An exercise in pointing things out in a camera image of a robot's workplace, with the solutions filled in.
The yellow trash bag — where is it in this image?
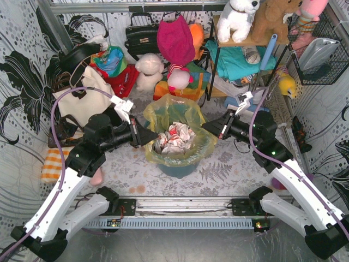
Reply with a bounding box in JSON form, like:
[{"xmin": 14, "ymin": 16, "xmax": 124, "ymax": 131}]
[{"xmin": 143, "ymin": 94, "xmax": 218, "ymax": 167}]

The teal trash bin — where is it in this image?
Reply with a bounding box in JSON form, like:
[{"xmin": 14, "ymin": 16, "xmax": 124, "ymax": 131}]
[{"xmin": 157, "ymin": 162, "xmax": 200, "ymax": 179}]

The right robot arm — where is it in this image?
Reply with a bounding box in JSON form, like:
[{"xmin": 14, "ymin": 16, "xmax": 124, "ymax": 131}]
[{"xmin": 202, "ymin": 110, "xmax": 348, "ymax": 259}]

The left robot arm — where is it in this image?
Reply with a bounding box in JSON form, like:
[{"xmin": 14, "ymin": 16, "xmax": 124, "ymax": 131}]
[{"xmin": 11, "ymin": 114, "xmax": 158, "ymax": 261}]

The crumpled paper trash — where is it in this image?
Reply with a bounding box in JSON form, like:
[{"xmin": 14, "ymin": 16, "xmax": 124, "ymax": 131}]
[{"xmin": 154, "ymin": 122, "xmax": 196, "ymax": 156}]

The cream canvas tote bag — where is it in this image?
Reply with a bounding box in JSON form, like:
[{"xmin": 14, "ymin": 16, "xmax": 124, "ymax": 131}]
[{"xmin": 58, "ymin": 66, "xmax": 115, "ymax": 127}]

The brown patterned bag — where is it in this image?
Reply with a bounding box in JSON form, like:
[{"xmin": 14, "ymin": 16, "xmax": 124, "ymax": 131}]
[{"xmin": 54, "ymin": 115, "xmax": 83, "ymax": 147}]

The colorful printed bag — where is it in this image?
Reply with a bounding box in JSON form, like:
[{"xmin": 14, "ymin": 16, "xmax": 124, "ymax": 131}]
[{"xmin": 89, "ymin": 46, "xmax": 128, "ymax": 78}]

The magenta cloth bag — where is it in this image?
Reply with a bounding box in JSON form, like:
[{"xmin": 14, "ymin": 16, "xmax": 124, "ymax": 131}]
[{"xmin": 157, "ymin": 15, "xmax": 195, "ymax": 66}]

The rainbow striped cloth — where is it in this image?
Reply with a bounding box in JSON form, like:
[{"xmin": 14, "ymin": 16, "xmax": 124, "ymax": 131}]
[{"xmin": 153, "ymin": 71, "xmax": 211, "ymax": 101}]

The red cloth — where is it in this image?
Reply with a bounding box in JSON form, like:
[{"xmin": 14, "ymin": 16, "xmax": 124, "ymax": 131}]
[{"xmin": 104, "ymin": 64, "xmax": 139, "ymax": 98}]

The wooden shelf rack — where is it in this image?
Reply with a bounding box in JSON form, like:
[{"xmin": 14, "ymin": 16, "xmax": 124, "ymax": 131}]
[{"xmin": 204, "ymin": 15, "xmax": 290, "ymax": 102}]

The teal folded cloth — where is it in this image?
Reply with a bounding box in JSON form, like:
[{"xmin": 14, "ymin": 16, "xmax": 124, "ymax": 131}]
[{"xmin": 205, "ymin": 40, "xmax": 276, "ymax": 80}]

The yellow plush duck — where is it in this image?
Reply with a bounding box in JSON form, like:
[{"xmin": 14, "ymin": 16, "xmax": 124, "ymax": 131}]
[{"xmin": 276, "ymin": 68, "xmax": 296, "ymax": 99}]

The cream plush lamb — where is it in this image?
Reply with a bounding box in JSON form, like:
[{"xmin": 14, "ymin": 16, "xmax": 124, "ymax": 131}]
[{"xmin": 135, "ymin": 53, "xmax": 164, "ymax": 91}]

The orange checkered towel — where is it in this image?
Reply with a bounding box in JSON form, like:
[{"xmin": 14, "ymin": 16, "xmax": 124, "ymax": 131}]
[{"xmin": 40, "ymin": 148, "xmax": 62, "ymax": 183}]

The black leather handbag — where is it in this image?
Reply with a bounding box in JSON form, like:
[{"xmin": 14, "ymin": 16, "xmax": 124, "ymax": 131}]
[{"xmin": 124, "ymin": 13, "xmax": 160, "ymax": 60}]

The orange plush toy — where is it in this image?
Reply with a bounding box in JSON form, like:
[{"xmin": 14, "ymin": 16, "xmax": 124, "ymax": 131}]
[{"xmin": 189, "ymin": 23, "xmax": 204, "ymax": 60}]

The white plush dog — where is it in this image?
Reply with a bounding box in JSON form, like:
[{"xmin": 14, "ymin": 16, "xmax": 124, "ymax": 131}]
[{"xmin": 217, "ymin": 0, "xmax": 260, "ymax": 43}]

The brown teddy bear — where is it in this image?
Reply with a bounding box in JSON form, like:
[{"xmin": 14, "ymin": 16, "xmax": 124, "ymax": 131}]
[{"xmin": 251, "ymin": 0, "xmax": 303, "ymax": 42}]

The silver foil pouch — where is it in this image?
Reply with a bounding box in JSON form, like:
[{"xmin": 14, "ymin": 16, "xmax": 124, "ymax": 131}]
[{"xmin": 298, "ymin": 38, "xmax": 340, "ymax": 71}]

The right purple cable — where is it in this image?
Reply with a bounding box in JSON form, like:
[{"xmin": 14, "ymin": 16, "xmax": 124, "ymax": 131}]
[{"xmin": 249, "ymin": 87, "xmax": 348, "ymax": 241}]

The purple cable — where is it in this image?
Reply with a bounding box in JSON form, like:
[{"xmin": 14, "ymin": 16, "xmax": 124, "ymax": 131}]
[
  {"xmin": 0, "ymin": 86, "xmax": 121, "ymax": 257},
  {"xmin": 249, "ymin": 87, "xmax": 348, "ymax": 241}
]

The blue handled mop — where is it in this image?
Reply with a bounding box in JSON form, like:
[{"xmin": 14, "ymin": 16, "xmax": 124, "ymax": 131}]
[{"xmin": 223, "ymin": 34, "xmax": 279, "ymax": 112}]

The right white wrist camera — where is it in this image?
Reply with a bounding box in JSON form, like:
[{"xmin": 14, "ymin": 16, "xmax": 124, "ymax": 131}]
[{"xmin": 235, "ymin": 91, "xmax": 253, "ymax": 116}]

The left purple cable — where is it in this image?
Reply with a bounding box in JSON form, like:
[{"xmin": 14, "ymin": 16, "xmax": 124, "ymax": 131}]
[{"xmin": 0, "ymin": 86, "xmax": 121, "ymax": 257}]

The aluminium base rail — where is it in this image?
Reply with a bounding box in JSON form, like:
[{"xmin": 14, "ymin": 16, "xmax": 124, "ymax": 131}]
[{"xmin": 40, "ymin": 195, "xmax": 333, "ymax": 230}]

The black wire basket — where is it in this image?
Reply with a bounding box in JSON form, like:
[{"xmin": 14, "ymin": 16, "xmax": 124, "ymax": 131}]
[{"xmin": 288, "ymin": 13, "xmax": 348, "ymax": 86}]

